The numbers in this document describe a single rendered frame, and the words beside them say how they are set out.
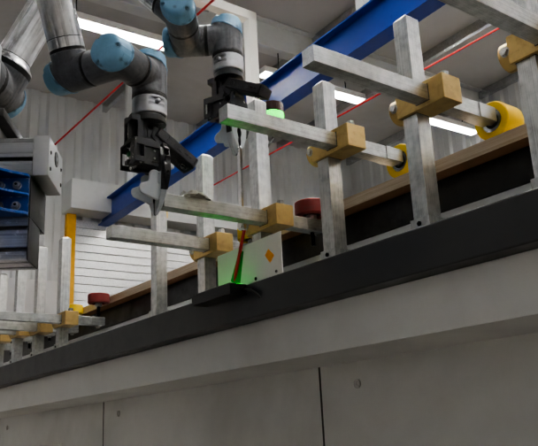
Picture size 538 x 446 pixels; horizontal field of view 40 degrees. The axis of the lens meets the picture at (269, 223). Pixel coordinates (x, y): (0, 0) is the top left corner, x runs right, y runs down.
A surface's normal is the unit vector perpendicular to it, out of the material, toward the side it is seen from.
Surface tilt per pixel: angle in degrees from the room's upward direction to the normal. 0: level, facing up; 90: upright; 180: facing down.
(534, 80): 90
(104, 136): 90
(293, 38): 90
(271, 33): 90
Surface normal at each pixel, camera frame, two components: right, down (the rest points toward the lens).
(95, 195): 0.56, -0.26
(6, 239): 0.07, -0.29
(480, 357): -0.81, -0.13
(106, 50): -0.44, -0.23
